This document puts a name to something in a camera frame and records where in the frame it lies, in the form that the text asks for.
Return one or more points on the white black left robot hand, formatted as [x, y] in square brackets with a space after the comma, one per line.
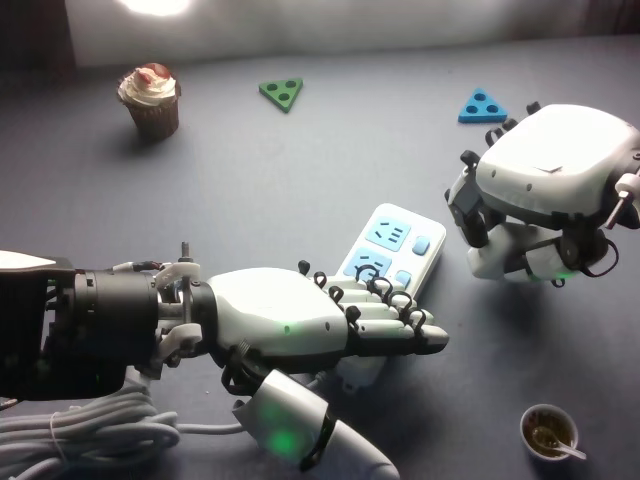
[270, 305]

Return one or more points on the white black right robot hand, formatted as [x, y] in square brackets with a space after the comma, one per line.
[560, 155]

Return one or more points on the white backdrop board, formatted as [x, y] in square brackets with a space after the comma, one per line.
[350, 25]

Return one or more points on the green triangle block three holes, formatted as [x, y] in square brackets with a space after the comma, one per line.
[281, 96]

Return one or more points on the small white spoon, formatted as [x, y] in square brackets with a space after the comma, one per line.
[570, 452]

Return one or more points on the toy cupcake white cream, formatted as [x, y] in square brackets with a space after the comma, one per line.
[150, 100]

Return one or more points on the white power strip blue sockets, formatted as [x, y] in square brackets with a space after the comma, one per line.
[431, 250]

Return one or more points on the blue triangle block three holes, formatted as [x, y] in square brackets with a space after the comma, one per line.
[480, 116]

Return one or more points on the grey table cloth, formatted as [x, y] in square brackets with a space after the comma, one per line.
[300, 160]

